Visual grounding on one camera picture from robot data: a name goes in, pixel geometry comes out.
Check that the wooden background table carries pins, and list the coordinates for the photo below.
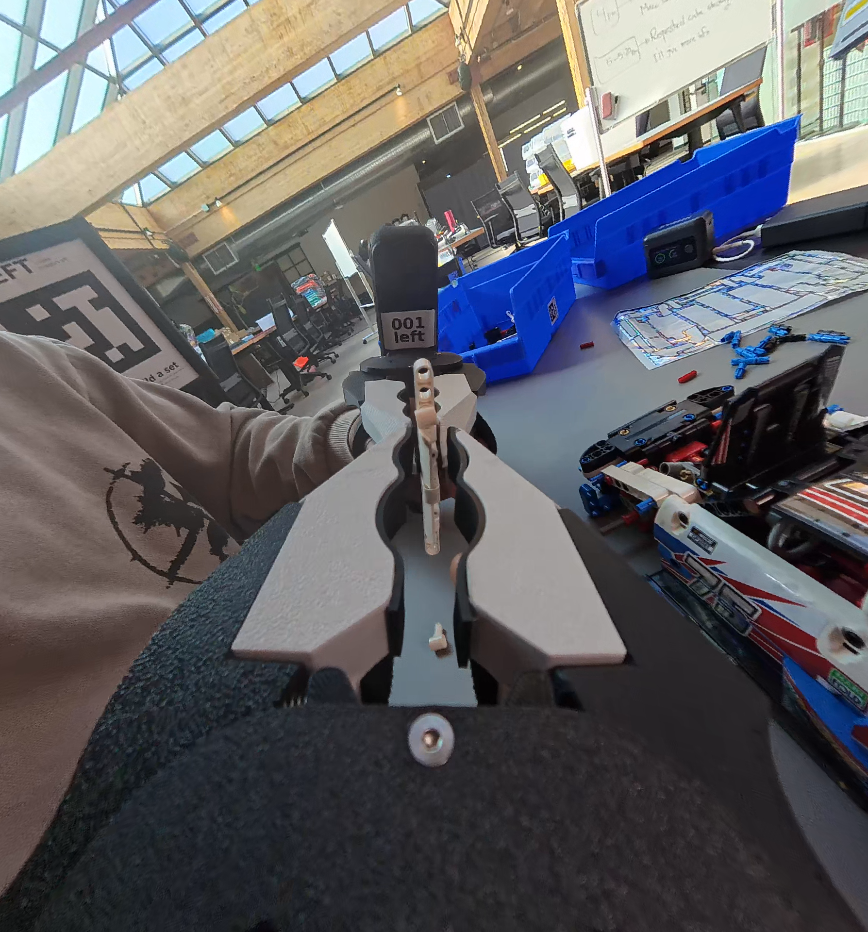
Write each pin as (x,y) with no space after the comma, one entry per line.
(696,109)

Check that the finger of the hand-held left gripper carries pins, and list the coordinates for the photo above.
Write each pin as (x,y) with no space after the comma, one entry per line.
(379,404)
(459,397)

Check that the toy brick race car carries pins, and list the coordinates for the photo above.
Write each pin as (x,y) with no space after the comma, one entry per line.
(732,582)

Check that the large wall whiteboard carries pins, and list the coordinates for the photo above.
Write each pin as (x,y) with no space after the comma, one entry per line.
(667,51)

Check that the person's beige sweatshirt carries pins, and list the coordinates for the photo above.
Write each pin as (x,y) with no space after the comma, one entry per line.
(41,546)

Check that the small black electronic box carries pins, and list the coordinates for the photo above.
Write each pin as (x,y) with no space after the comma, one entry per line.
(678,247)

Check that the pile of blue toy pins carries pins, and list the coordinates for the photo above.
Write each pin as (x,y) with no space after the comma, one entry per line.
(753,357)

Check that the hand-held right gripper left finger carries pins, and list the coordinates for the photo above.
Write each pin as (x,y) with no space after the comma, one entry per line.
(310,582)

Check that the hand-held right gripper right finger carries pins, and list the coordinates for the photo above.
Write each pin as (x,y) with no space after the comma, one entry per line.
(543,582)

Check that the framed black-white marker card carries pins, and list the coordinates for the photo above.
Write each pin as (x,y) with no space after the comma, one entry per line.
(77,313)

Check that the small white toy connector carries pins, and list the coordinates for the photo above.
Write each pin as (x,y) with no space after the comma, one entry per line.
(438,639)

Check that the shiny sticker sheet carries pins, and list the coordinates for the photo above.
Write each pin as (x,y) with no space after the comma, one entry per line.
(732,306)

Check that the stack of clear storage boxes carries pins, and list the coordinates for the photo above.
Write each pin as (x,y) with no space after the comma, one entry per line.
(558,145)

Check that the rolling whiteboard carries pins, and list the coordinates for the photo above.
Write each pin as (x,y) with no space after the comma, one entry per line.
(343,255)

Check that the white toy brick beam assembly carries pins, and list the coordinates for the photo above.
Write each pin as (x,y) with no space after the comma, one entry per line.
(427,466)

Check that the person's left forearm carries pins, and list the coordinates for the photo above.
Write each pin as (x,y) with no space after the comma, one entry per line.
(281,451)

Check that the blue storage bin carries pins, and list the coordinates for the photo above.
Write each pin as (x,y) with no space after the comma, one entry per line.
(696,196)

